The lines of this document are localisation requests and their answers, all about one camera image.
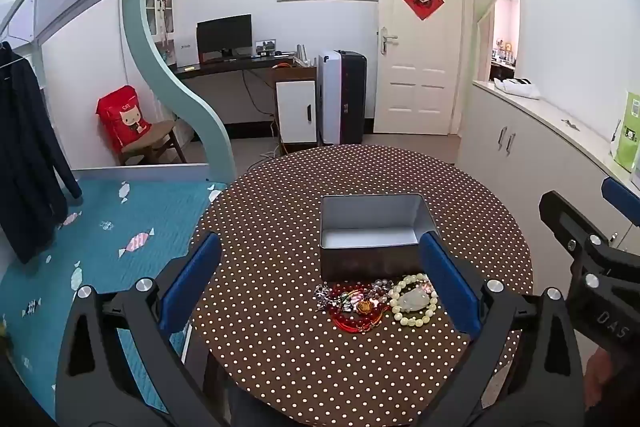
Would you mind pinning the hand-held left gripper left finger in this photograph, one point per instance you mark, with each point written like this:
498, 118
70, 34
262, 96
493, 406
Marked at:
192, 277

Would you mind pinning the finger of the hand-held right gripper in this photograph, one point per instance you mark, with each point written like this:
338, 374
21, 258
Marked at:
562, 214
620, 201

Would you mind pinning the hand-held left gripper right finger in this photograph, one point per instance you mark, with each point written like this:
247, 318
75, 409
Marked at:
447, 282

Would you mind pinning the grey metal tin box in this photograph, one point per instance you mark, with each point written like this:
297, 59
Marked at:
370, 263

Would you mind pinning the person's right hand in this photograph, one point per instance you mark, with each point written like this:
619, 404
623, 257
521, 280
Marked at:
600, 379

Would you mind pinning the green box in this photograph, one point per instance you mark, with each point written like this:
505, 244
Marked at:
627, 137

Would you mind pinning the long cream counter cabinet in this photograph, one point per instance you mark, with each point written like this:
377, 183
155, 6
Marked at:
525, 152

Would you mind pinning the bunch of keys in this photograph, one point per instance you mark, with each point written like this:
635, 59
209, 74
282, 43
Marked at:
570, 123

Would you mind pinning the teal candy print blanket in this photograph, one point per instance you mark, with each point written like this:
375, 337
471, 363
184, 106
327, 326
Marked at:
100, 207

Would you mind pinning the brown polka dot tablecloth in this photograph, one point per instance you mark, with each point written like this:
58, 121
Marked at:
300, 357

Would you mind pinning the white cloth bag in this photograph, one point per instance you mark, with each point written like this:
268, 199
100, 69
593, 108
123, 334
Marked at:
517, 88

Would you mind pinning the wooden chair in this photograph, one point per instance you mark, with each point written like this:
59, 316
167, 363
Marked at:
155, 134

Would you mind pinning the red cartoon print bag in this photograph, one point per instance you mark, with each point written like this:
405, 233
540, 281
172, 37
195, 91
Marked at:
122, 122

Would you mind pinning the dark desk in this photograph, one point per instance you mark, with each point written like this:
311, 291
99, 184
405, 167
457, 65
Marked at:
220, 94

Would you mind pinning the small white cabinet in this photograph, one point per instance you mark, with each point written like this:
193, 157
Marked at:
295, 112

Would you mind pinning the cream panel door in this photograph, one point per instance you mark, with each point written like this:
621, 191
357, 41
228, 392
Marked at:
415, 72

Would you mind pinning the black suitcase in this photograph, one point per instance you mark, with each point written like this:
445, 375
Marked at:
354, 97

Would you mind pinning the dark blue jacket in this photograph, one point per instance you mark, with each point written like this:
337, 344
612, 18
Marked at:
25, 147

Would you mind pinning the white box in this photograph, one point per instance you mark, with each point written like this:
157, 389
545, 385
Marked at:
185, 53

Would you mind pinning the black computer monitor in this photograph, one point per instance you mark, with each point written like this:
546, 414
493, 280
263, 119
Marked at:
224, 32

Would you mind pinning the white file rack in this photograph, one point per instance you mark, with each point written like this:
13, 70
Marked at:
305, 57

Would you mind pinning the white glass door cabinet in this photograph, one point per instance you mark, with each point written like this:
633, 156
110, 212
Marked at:
160, 7

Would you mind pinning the teal bunk bed frame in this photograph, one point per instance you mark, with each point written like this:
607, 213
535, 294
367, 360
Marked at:
200, 117

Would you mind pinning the wall power socket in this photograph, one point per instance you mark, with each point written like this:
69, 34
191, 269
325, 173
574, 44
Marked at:
265, 44

